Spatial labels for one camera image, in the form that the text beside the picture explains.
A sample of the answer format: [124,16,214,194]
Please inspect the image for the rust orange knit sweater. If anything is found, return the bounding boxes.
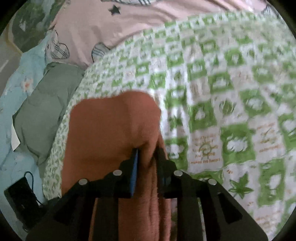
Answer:
[61,91,171,240]

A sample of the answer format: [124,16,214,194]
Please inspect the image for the light blue floral bedding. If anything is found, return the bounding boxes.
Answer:
[0,32,56,232]

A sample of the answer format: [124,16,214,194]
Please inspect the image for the grey green pillow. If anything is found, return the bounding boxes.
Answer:
[13,63,84,166]

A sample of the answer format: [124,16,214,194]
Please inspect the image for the green white patterned bedsheet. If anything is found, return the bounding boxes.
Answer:
[43,12,295,240]

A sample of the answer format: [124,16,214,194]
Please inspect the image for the pink heart-print duvet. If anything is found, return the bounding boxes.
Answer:
[46,0,267,69]

